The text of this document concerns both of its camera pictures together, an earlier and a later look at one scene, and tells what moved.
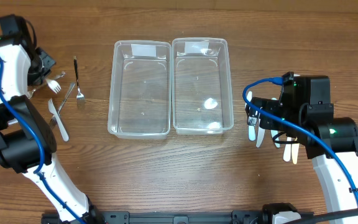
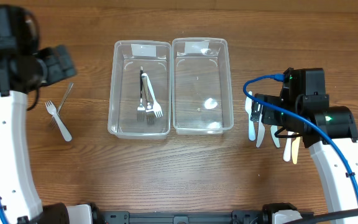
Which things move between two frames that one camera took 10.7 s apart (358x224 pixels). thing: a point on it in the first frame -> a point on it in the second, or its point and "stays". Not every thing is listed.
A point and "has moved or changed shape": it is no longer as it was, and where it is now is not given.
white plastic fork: [61, 126] stays
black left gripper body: [45, 61] -> [59, 64]
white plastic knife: [287, 152] stays
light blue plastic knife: [252, 129] stays
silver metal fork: [53, 124] stays
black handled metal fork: [80, 98] -> [141, 110]
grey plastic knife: [260, 134] stays
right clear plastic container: [201, 93] stays
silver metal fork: [33, 90] has moved or changed shape
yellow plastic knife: [295, 150] stays
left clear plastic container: [140, 98] stays
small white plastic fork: [55, 86] -> [156, 107]
